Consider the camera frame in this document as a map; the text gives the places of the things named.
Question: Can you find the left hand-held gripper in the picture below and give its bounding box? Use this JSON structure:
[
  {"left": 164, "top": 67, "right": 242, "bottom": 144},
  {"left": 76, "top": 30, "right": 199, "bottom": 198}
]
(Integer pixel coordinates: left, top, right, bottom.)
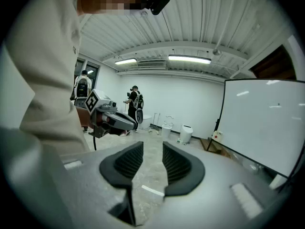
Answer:
[{"left": 84, "top": 89, "right": 138, "bottom": 139}]

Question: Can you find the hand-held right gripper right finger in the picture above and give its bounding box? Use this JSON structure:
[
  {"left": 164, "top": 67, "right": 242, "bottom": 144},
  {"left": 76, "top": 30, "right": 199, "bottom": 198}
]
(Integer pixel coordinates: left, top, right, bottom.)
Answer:
[{"left": 162, "top": 141, "right": 206, "bottom": 198}]

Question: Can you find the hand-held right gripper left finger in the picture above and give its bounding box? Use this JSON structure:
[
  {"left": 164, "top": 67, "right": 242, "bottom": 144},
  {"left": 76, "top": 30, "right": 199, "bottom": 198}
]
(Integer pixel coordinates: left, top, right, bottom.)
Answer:
[{"left": 99, "top": 141, "right": 145, "bottom": 226}]

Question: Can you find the person's left forearm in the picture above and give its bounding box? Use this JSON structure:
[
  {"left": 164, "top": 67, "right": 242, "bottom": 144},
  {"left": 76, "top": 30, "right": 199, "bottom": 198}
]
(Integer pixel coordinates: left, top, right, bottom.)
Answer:
[{"left": 76, "top": 107, "right": 95, "bottom": 130}]

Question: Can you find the black floor squeegee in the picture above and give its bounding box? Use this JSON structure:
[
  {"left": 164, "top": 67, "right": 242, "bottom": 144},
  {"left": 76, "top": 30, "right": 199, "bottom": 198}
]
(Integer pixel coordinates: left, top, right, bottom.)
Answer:
[{"left": 152, "top": 112, "right": 161, "bottom": 129}]

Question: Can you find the white lidded bin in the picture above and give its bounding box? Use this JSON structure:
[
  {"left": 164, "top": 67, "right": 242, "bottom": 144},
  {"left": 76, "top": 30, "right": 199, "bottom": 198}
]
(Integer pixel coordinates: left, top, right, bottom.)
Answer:
[{"left": 179, "top": 124, "right": 194, "bottom": 145}]

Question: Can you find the white toilet with raised seat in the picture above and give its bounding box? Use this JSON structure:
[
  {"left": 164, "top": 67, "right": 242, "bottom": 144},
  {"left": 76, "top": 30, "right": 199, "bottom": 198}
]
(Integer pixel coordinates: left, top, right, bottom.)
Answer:
[{"left": 161, "top": 114, "right": 175, "bottom": 139}]

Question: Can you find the dark framed window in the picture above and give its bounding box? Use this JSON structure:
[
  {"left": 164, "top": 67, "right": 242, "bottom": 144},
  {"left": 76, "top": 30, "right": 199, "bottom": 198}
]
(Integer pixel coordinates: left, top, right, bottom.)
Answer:
[{"left": 74, "top": 58, "right": 100, "bottom": 99}]

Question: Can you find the long ceiling light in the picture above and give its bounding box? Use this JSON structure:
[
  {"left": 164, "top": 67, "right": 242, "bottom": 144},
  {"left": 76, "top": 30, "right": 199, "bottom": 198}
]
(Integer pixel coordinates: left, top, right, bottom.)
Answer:
[
  {"left": 114, "top": 58, "right": 138, "bottom": 65},
  {"left": 168, "top": 54, "right": 212, "bottom": 65}
]

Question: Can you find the ceiling air vent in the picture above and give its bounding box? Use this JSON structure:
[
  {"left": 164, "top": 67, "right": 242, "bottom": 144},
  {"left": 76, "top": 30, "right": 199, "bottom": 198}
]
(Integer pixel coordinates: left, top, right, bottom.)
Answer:
[{"left": 137, "top": 59, "right": 167, "bottom": 70}]

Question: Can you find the person's beige shirt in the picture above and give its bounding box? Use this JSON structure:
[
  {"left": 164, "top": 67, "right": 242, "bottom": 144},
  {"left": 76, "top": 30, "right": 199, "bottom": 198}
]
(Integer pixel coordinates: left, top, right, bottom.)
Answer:
[{"left": 0, "top": 0, "right": 96, "bottom": 158}]

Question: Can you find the black head-worn camera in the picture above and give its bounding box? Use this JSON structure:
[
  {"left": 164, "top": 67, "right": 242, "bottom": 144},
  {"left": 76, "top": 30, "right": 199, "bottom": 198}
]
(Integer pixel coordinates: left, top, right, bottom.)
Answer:
[{"left": 148, "top": 0, "right": 171, "bottom": 16}]

